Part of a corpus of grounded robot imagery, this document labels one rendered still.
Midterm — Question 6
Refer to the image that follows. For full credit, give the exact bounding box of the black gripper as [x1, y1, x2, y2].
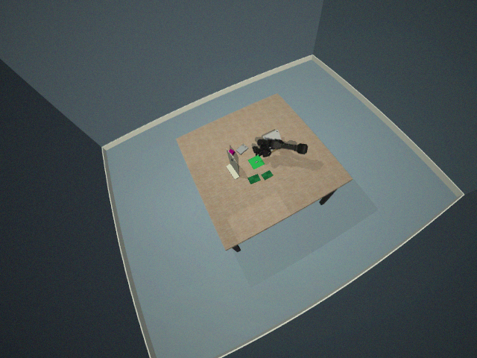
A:
[253, 146, 272, 156]

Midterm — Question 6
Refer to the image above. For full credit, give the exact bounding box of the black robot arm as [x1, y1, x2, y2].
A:
[257, 139, 308, 157]

